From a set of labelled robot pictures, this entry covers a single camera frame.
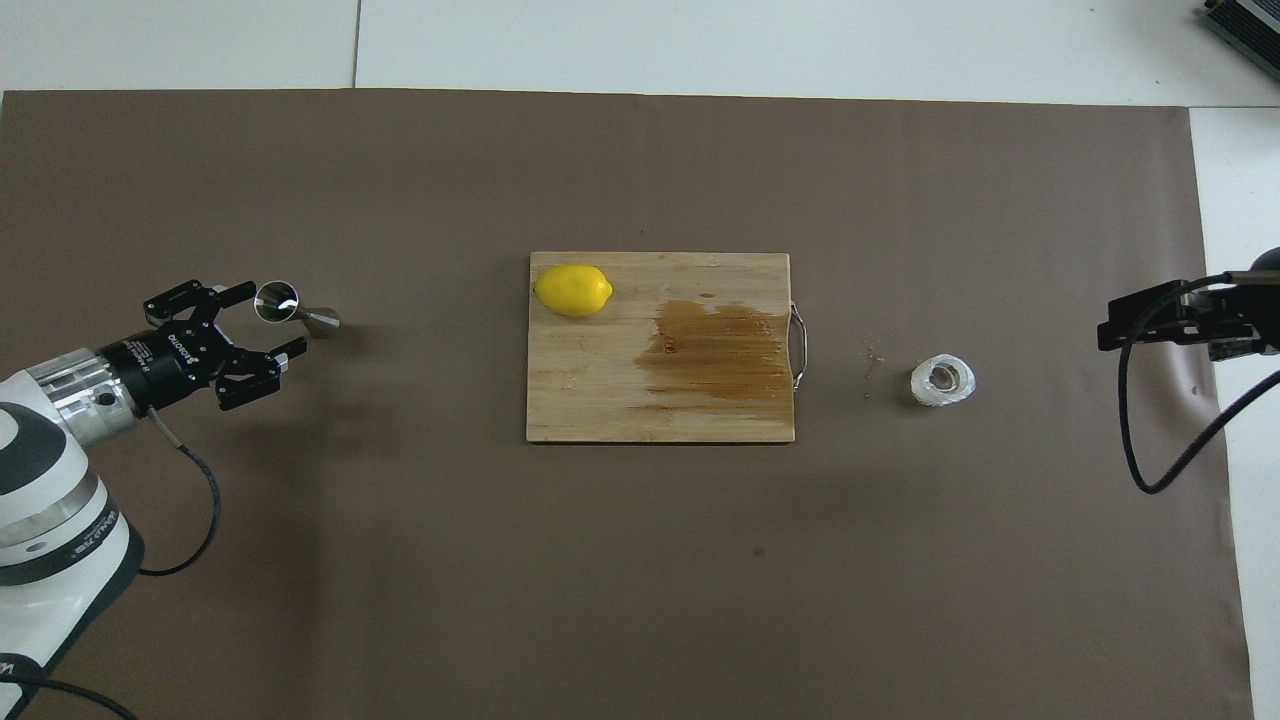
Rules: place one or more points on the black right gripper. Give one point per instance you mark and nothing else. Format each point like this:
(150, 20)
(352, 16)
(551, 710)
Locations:
(1255, 315)

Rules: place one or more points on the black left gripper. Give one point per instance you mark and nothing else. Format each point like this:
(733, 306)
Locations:
(170, 360)

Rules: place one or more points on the steel double jigger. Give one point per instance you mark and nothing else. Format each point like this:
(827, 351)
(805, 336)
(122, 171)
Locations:
(320, 322)

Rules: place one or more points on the small clear glass cup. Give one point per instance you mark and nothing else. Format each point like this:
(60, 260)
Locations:
(942, 380)

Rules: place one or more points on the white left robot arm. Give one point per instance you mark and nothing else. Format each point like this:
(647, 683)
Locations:
(40, 500)

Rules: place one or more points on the grey ribbed metal box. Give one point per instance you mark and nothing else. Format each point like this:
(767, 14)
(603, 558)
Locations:
(1245, 30)

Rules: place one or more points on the scattered brown crumbs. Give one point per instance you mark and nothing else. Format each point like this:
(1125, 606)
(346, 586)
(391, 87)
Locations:
(873, 358)

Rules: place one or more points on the yellow lemon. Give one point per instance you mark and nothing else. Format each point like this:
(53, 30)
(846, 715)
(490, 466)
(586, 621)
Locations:
(572, 290)

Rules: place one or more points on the brown paper table mat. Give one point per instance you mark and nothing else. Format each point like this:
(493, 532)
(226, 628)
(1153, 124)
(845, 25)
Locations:
(500, 580)

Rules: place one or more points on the wooden cutting board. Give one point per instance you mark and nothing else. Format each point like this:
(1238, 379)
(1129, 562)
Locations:
(600, 400)

